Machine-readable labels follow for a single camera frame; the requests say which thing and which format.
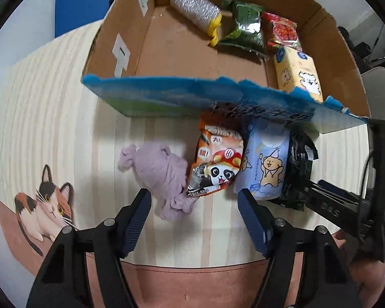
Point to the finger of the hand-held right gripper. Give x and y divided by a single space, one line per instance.
343 192
327 207

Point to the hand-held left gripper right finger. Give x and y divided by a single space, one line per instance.
254 225

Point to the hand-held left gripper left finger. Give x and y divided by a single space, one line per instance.
137 221

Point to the black snack packet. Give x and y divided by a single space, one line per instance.
295 163

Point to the cardboard box with blue print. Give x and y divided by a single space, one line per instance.
179 48

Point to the person's right hand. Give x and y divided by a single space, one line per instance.
369 276

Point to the purple cloth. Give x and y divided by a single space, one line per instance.
160 173

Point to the light blue tissue pack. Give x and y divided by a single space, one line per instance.
266 166

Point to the orange panda snack packet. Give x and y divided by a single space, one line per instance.
216 162

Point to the grey chair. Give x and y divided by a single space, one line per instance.
380 86

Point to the yellow tissue pack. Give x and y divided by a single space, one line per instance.
295 70

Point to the cat printed table mat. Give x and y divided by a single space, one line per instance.
45 118

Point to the red snack packet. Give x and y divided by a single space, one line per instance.
280 32

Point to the green snack packet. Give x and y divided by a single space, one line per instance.
243 25

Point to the blue folder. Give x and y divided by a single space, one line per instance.
83 3

